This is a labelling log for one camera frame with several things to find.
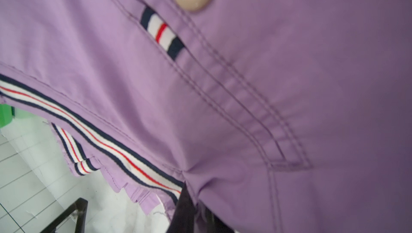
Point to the green plastic basket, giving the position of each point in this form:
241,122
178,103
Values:
9,113

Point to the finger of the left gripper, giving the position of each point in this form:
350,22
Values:
79,208

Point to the purple pants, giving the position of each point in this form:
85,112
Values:
280,116

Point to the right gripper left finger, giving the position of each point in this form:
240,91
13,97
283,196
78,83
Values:
184,216

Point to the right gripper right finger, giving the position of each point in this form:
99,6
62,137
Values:
215,225

